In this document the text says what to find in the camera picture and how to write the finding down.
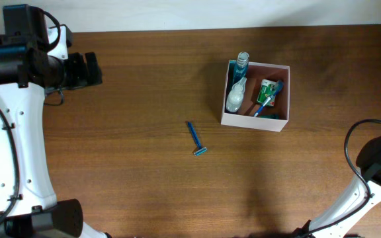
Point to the green white soap box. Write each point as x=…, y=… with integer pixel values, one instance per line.
x=267, y=89

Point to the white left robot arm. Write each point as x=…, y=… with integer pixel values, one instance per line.
x=35, y=63

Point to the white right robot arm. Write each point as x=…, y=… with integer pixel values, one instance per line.
x=362, y=194

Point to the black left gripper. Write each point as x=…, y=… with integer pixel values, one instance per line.
x=81, y=77

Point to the teal toothpaste tube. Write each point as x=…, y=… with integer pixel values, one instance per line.
x=271, y=116

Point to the blue disposable razor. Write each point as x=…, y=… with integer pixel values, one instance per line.
x=200, y=148

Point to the blue white toothbrush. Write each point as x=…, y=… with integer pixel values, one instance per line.
x=279, y=87

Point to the clear foam soap pump bottle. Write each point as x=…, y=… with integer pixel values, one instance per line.
x=236, y=96

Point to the teal mouthwash bottle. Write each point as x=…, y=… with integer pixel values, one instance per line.
x=237, y=69

